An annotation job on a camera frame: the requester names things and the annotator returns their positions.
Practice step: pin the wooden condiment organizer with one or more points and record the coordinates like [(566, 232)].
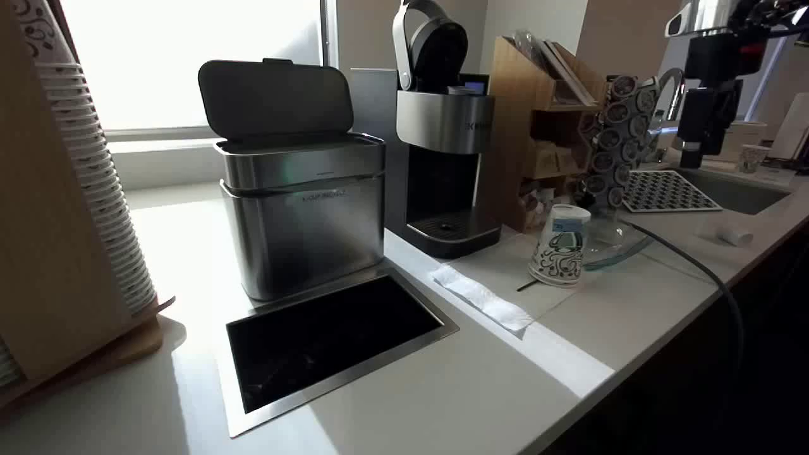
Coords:
[(508, 126)]

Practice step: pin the black and steel coffee machine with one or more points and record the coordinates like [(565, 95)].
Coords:
[(442, 117)]

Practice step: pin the white box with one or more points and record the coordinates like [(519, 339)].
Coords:
[(793, 126)]

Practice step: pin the black square tray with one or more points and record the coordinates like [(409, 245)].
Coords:
[(318, 336)]

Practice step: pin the dish drying rack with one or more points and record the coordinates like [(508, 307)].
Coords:
[(664, 193)]

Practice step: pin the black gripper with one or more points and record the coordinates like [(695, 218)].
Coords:
[(711, 83)]

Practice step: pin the small glass cup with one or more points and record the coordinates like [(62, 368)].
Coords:
[(562, 244)]

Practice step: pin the chrome faucet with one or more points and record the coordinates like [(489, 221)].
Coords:
[(659, 83)]

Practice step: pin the black coffee pod carousel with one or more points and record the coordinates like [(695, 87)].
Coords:
[(619, 141)]

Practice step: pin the small white cups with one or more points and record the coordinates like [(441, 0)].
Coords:
[(748, 146)]

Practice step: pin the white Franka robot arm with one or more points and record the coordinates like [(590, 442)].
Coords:
[(772, 25)]

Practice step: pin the small white block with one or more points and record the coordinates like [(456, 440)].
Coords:
[(733, 236)]

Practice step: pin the bright window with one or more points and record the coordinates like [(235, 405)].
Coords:
[(192, 58)]

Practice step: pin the steel bin with dark lid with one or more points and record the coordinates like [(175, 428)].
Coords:
[(303, 229)]

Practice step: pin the steel sink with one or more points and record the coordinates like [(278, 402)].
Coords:
[(740, 193)]

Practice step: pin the tea packets in organizer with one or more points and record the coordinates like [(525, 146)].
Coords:
[(551, 63)]

